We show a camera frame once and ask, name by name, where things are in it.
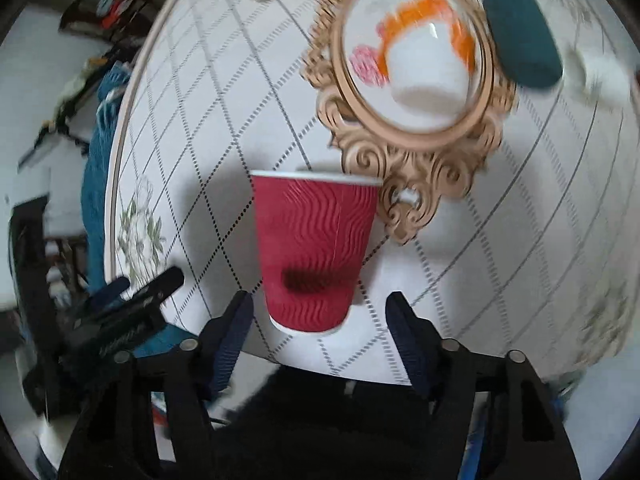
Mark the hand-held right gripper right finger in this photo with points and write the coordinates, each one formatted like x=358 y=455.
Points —
x=409 y=347

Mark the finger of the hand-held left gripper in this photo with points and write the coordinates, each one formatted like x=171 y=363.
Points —
x=156 y=285
x=109 y=291

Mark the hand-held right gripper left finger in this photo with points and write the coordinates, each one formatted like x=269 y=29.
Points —
x=231 y=347

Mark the red ribbed paper cup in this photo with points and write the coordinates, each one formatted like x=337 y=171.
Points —
x=312 y=245

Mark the dark wooden furniture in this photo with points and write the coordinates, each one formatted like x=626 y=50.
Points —
x=30 y=250

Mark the blue cloth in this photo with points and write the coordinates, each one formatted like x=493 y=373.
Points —
x=102 y=160

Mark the ornate wooden framed oval mirror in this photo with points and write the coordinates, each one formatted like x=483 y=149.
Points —
x=425 y=180

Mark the cluttered dark shelf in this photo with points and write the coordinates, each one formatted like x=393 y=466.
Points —
x=112 y=7

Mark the dark teal oval case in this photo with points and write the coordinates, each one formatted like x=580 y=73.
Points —
x=522 y=35

